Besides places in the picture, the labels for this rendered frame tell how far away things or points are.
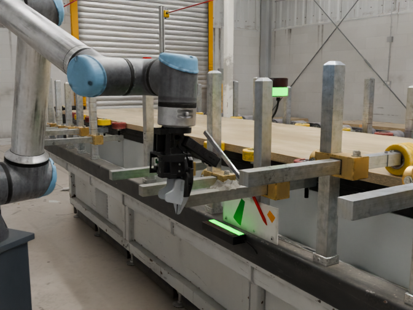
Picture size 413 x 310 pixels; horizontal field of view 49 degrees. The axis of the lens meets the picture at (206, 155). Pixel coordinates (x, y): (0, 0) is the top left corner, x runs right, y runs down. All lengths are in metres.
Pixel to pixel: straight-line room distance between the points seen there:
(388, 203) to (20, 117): 1.23
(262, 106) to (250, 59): 10.43
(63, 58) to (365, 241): 0.91
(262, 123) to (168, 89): 0.33
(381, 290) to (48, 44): 0.93
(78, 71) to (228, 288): 1.25
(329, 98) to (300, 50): 10.07
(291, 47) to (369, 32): 2.16
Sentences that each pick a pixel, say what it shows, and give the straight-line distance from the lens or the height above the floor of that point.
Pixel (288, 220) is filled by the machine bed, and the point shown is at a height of 0.68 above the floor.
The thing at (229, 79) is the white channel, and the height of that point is 1.15.
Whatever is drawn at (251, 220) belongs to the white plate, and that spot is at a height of 0.74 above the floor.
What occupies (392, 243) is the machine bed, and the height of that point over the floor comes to 0.72.
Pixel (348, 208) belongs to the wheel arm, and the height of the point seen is 0.95.
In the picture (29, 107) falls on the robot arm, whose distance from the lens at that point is 1.62.
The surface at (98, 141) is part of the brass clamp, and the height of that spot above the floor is 0.81.
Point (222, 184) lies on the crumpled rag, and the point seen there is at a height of 0.87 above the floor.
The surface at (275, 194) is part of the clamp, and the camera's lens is 1.21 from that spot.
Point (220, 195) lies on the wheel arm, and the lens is 1.15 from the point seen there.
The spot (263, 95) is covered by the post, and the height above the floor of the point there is 1.09.
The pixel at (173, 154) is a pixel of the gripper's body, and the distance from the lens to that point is 1.04.
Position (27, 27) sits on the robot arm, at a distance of 1.28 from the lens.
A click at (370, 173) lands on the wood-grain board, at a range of 1.25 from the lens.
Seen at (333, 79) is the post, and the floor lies 1.14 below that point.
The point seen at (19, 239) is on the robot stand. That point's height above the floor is 0.60.
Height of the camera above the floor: 1.13
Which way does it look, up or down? 9 degrees down
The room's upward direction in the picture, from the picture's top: straight up
